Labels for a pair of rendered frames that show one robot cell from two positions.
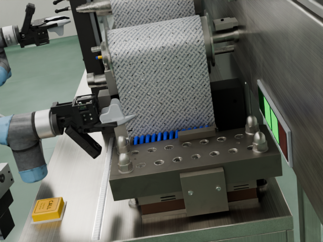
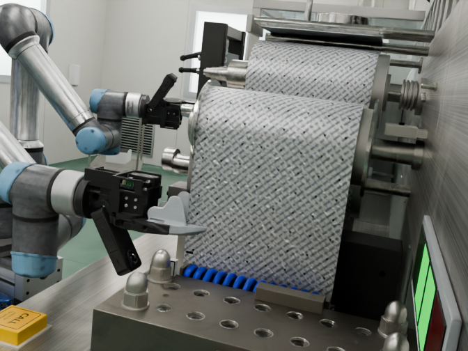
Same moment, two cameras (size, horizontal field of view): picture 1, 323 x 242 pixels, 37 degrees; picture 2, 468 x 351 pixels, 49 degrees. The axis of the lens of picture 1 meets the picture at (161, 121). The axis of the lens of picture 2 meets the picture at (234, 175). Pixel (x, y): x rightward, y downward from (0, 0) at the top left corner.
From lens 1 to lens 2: 0.51 m
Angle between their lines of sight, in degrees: 18
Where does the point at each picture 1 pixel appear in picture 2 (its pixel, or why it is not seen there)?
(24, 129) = (35, 186)
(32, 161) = (31, 242)
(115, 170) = (118, 299)
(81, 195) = (79, 327)
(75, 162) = (115, 281)
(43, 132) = (59, 201)
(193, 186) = not seen: outside the picture
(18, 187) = not seen: hidden behind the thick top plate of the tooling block
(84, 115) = (126, 198)
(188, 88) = (303, 215)
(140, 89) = (226, 188)
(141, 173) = (152, 320)
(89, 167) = not seen: hidden behind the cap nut
